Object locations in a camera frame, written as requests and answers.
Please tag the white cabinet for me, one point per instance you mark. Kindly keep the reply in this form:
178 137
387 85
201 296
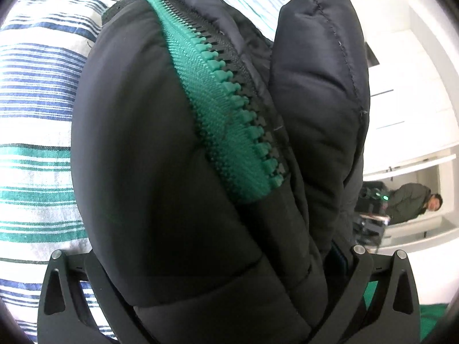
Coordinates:
412 96

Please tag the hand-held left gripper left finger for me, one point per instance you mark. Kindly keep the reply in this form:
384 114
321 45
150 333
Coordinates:
53 294

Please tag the black puffer jacket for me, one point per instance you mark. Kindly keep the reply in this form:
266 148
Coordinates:
161 186

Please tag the green cloth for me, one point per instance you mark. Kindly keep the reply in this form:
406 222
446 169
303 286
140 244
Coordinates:
432 319

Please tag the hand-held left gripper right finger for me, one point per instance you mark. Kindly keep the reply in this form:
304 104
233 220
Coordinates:
339 263

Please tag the striped bed cover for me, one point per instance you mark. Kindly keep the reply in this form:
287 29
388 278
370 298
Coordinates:
36 79

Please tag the black equipment stand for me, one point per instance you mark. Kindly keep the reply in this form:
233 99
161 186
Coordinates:
369 208

